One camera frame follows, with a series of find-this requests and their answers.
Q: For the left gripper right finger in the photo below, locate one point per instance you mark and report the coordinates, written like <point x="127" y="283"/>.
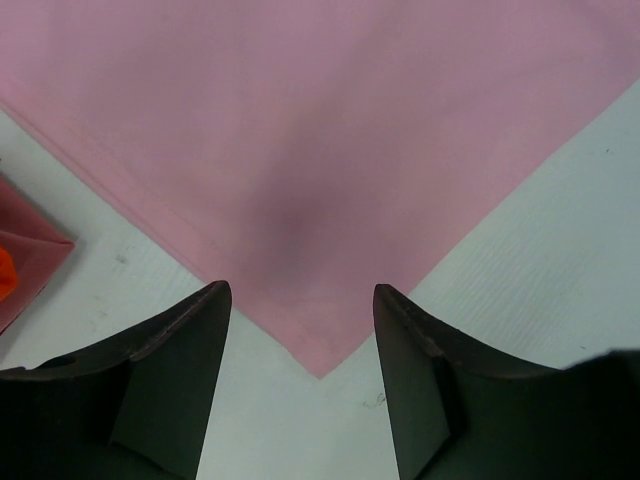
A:
<point x="461" y="409"/>

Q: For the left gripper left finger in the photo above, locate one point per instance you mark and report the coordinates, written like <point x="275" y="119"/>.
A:
<point x="135" y="405"/>

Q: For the folded orange t shirt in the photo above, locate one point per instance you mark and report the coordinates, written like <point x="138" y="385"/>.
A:
<point x="8" y="274"/>

